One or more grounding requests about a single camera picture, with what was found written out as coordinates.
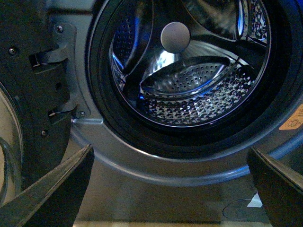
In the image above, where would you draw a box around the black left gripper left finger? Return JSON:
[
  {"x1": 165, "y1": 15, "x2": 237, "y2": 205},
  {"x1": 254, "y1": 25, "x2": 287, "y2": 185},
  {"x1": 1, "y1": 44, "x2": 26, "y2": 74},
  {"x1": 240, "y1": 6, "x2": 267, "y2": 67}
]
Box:
[{"x1": 0, "y1": 145, "x2": 94, "y2": 227}]

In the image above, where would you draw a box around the washing machine door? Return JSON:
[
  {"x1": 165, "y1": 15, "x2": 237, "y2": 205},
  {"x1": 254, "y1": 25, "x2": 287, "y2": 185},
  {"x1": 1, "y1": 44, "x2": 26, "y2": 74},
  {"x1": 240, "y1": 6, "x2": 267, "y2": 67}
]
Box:
[{"x1": 0, "y1": 0, "x2": 71, "y2": 203}]

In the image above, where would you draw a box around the grey front-load washing machine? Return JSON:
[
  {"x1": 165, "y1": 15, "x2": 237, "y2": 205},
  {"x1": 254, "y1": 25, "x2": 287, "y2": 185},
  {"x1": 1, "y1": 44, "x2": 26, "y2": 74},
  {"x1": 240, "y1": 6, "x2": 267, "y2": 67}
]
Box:
[{"x1": 48, "y1": 0, "x2": 303, "y2": 224}]

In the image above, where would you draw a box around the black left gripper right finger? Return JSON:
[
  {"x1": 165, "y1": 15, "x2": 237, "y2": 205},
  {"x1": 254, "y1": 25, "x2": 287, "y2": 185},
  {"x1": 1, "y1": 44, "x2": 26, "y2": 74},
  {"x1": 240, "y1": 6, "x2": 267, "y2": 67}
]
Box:
[{"x1": 247, "y1": 148, "x2": 303, "y2": 227}]

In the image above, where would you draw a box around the round drain filter cover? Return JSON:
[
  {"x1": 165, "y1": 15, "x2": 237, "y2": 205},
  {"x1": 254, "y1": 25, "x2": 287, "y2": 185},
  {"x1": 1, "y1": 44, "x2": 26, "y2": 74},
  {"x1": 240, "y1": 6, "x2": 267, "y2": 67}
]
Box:
[{"x1": 222, "y1": 199, "x2": 269, "y2": 223}]

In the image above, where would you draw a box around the orange warning sticker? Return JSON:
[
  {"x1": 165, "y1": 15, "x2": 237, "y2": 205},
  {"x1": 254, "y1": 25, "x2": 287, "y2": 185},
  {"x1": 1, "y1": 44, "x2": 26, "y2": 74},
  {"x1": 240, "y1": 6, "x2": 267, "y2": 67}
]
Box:
[{"x1": 279, "y1": 104, "x2": 303, "y2": 131}]

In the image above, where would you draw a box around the white paper label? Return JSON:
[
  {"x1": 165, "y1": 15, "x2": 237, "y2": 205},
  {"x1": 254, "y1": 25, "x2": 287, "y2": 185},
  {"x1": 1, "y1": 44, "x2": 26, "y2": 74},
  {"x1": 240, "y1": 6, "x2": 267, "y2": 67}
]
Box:
[{"x1": 247, "y1": 192, "x2": 263, "y2": 208}]

